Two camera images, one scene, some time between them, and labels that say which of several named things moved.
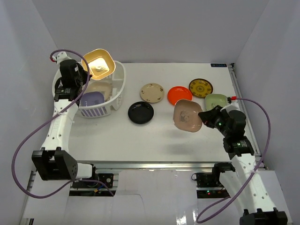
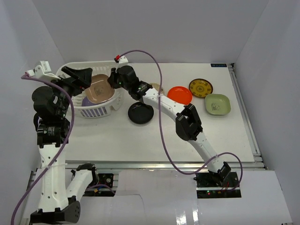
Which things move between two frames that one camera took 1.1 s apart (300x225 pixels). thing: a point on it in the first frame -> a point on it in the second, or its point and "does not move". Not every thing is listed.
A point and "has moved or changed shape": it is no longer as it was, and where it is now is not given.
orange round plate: (178, 93) does not move
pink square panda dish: (186, 116) has moved or changed shape
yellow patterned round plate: (199, 87) does not move
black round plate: (140, 112) does not move
